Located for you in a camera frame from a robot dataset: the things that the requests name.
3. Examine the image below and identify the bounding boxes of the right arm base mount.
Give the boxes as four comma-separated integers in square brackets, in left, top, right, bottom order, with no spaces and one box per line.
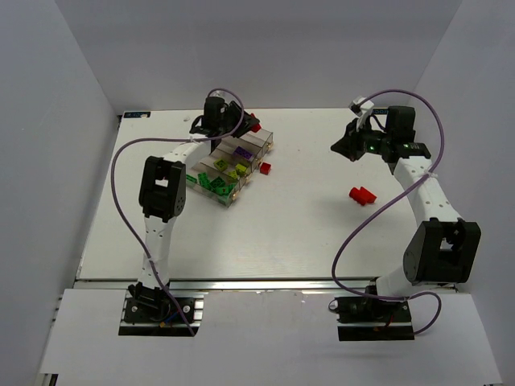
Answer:
[328,297,414,342]

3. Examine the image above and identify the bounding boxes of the clear container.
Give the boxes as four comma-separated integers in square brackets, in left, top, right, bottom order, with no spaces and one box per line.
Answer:
[203,129,274,174]
[188,141,251,189]
[217,113,273,161]
[186,162,241,207]

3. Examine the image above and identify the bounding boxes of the red large lego brick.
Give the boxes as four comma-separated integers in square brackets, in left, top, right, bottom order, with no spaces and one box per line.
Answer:
[348,187,377,206]

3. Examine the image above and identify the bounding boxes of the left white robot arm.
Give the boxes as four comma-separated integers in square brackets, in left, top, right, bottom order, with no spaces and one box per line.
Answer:
[129,95,261,310]

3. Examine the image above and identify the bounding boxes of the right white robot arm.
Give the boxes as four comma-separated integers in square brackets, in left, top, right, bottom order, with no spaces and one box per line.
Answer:
[331,102,481,301]

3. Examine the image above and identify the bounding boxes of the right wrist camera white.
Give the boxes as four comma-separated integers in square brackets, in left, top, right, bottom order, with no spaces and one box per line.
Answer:
[348,96,374,128]

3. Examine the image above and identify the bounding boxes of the lime square lego brick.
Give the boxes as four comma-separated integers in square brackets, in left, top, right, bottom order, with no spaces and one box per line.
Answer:
[213,158,228,171]

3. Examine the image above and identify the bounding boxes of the red square lego brick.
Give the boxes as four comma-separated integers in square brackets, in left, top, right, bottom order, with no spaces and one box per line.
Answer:
[259,162,272,175]

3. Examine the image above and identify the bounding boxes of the blue label left corner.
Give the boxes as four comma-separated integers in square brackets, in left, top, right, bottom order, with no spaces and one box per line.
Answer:
[123,111,151,119]

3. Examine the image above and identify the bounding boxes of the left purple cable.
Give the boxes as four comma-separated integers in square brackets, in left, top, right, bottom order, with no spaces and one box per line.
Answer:
[110,88,246,337]

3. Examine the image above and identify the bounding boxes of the green and lime lego stack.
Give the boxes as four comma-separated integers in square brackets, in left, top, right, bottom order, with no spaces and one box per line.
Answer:
[235,164,247,176]

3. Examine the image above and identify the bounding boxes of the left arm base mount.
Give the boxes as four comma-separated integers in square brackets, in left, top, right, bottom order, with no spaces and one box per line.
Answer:
[118,297,204,338]

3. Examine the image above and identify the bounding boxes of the green square lego upside-down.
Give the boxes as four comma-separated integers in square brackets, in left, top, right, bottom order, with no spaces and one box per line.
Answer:
[210,177,226,190]

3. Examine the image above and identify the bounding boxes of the green square lego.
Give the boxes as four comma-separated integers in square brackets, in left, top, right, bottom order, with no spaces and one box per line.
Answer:
[198,172,212,189]

